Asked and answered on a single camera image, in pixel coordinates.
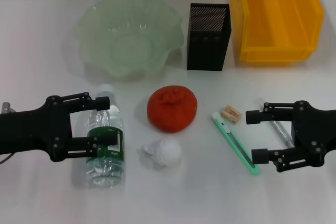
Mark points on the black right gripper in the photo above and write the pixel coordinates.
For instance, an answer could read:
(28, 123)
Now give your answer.
(315, 134)

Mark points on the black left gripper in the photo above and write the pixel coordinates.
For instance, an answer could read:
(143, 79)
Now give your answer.
(34, 129)

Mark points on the green utility knife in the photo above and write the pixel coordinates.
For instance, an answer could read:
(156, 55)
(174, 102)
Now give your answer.
(231, 137)

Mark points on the clear water bottle green label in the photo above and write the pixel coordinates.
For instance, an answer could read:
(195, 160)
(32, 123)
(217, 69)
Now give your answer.
(105, 171)

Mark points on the red-orange fruit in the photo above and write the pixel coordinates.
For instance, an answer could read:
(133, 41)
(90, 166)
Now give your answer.
(170, 111)

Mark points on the white paper ball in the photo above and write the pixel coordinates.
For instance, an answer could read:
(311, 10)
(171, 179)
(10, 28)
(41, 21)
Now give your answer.
(168, 153)

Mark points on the silver pen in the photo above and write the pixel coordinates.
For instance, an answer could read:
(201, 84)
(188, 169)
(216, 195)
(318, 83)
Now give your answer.
(282, 132)

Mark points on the beige eraser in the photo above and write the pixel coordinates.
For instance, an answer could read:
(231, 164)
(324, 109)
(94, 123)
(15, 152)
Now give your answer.
(231, 113)

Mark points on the green wavy glass fruit bowl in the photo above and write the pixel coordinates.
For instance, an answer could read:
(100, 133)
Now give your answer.
(126, 43)

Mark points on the black mesh pen holder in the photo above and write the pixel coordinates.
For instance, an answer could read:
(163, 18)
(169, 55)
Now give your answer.
(207, 51)

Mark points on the yellow plastic bin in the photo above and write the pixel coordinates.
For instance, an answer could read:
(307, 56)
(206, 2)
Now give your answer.
(275, 24)

